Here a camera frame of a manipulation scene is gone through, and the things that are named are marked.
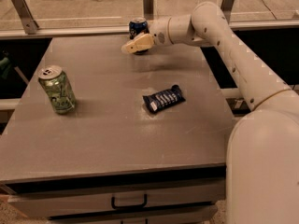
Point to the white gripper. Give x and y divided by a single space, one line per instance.
159 32

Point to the blue pepsi can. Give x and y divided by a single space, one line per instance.
136 26

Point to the dark blue snack packet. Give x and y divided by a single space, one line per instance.
162 100

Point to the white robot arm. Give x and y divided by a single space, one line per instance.
262 162

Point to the white horizontal railing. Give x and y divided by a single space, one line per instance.
123 29

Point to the grey drawer cabinet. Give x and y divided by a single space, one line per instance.
68 167

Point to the metal railing bracket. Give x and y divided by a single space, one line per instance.
148 9
226 7
24 17

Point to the middle metal railing bracket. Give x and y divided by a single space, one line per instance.
148 9

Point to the left metal railing bracket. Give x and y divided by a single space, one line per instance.
24 17

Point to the right metal railing bracket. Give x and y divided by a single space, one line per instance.
226 7

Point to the black upper drawer handle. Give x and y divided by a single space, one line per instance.
129 202

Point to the green soda can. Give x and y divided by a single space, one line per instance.
56 85

